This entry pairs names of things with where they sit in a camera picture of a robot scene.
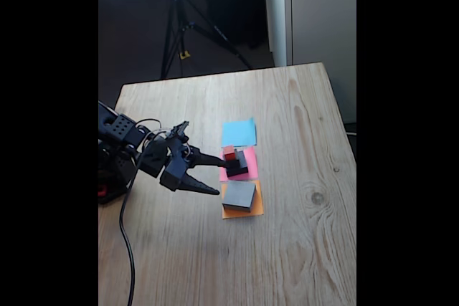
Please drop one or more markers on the white grey cabinet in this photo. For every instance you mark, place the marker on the white grey cabinet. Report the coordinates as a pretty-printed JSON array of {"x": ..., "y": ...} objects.
[{"x": 322, "y": 15}]

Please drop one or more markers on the yellow tag on tripod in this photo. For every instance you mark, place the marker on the yellow tag on tripod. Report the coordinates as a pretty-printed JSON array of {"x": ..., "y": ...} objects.
[{"x": 184, "y": 55}]

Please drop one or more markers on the small red cube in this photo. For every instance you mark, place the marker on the small red cube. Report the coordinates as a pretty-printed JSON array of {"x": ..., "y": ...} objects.
[{"x": 228, "y": 152}]

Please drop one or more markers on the orange paper sheet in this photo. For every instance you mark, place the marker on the orange paper sheet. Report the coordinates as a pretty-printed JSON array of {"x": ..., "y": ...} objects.
[{"x": 259, "y": 205}]

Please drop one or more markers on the pink paper sheet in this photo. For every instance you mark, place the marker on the pink paper sheet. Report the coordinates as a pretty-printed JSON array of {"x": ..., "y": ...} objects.
[{"x": 252, "y": 162}]

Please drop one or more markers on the blue paper sheet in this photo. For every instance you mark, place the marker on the blue paper sheet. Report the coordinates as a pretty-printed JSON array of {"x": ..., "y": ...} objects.
[{"x": 240, "y": 132}]

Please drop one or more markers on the large grey square block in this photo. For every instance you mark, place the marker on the large grey square block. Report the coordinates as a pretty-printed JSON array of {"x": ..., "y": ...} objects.
[{"x": 238, "y": 195}]

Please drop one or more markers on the red black table clamp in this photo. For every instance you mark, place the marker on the red black table clamp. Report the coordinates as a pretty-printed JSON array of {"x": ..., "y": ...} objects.
[{"x": 102, "y": 190}]

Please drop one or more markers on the black tripod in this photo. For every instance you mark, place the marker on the black tripod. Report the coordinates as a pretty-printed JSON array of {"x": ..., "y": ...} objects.
[{"x": 178, "y": 26}]

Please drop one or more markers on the small dark grey cube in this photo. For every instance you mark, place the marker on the small dark grey cube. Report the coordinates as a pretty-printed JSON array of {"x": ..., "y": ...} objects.
[{"x": 234, "y": 164}]

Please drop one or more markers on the medium black square block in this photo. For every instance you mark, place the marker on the medium black square block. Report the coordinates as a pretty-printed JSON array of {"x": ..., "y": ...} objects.
[{"x": 244, "y": 170}]

